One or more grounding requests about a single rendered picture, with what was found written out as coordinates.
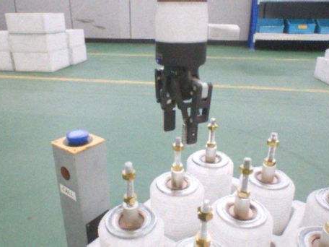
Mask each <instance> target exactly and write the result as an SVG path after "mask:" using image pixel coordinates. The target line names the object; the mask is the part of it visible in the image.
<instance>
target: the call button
mask: <svg viewBox="0 0 329 247"><path fill-rule="evenodd" d="M87 138H89V132H88V131H86V130H84V129H75V130H72V131H70V132H68V133H67V134H66V140H68V141H69V143H71V144H82V143H84V142H86V141H87Z"/></svg>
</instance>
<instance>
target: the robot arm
mask: <svg viewBox="0 0 329 247"><path fill-rule="evenodd" d="M207 1H208V0H157V8H156V18H155V60H156V63H158V64H159V65H162V66H164V68H156V69H155V70H154V78H155V89H156V102H157V103H160V107H161V109H162V110H163V111H162V129H163V130H164V131H165V132H168V131H173V130H174V129H175V109H173V108H175V106H176V104H177V107H178V110H181V113H182V117H183V122H184V124H183V143H182V144H183V146H184V147H192V146H195V145H196V143H197V141H198V138H197V137H198V124H203V123H206V122H207V121H208V120H209V110H210V105H211V93H212V90H213V85H212V83H211V82H201V80H200V77H199V73H198V68H199V67H200V66H201V65H204V64H205V63H206V46H207V38H208V39H213V40H239V31H240V29H239V27H238V26H237V25H215V24H209V13H208V3H207ZM161 90H162V91H161ZM190 99H192V101H191V102H189V103H184V101H188V100H190ZM188 108H190V116H189V115H188ZM200 109H202V113H201V114H200V111H199V110H200Z"/></svg>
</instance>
